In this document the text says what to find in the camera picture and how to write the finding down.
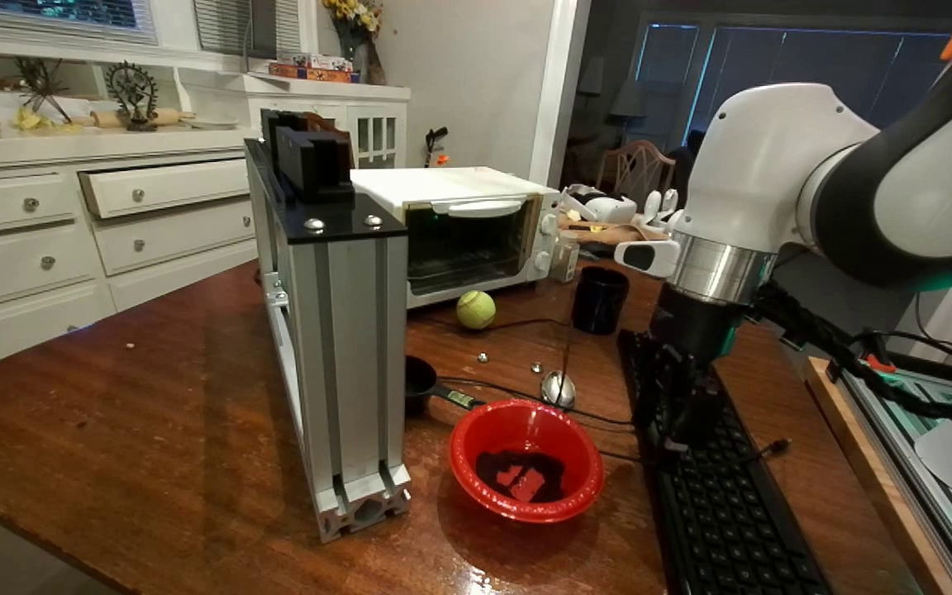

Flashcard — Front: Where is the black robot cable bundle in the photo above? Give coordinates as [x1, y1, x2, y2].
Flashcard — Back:
[758, 281, 952, 428]

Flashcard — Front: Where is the black computer keyboard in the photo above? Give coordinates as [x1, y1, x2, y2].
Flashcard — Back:
[615, 326, 840, 595]

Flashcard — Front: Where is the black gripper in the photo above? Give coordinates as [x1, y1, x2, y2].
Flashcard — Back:
[640, 281, 748, 454]

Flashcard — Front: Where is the wooden chair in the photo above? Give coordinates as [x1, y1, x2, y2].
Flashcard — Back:
[594, 136, 676, 209]

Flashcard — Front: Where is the white glass door cabinet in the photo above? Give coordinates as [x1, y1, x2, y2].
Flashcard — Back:
[239, 72, 412, 172]

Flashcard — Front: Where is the white drawer dresser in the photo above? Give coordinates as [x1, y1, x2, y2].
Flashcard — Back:
[0, 122, 260, 391]

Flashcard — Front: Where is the silver metal spoon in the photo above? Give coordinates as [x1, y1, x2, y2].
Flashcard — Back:
[540, 367, 583, 413]

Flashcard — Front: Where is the aluminium robot mount platform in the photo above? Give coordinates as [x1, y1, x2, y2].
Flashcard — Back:
[840, 360, 952, 595]

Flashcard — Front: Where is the vase with yellow flowers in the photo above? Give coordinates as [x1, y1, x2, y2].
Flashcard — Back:
[319, 0, 386, 86]

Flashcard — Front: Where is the white toaster oven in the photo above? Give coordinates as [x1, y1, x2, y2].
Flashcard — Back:
[346, 161, 562, 315]

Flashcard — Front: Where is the black mug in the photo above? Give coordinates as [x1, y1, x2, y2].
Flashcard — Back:
[568, 264, 632, 336]

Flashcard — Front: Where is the red plastic bowl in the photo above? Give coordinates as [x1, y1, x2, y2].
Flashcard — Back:
[446, 398, 607, 529]

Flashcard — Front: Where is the wooden base board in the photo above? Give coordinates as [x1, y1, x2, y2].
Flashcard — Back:
[802, 355, 952, 595]

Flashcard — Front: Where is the yellow-green tennis ball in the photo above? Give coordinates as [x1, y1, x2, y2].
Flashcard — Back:
[453, 288, 503, 334]

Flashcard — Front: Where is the aluminium profile frame stand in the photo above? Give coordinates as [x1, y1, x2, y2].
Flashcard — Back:
[241, 136, 418, 545]

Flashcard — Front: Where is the black measuring cup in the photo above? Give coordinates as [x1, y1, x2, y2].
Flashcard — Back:
[402, 355, 479, 423]

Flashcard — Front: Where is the black camera box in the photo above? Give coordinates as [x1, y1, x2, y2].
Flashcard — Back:
[260, 106, 360, 206]

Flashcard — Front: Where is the dark round statue ornament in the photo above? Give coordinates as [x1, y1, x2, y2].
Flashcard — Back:
[101, 59, 163, 136]

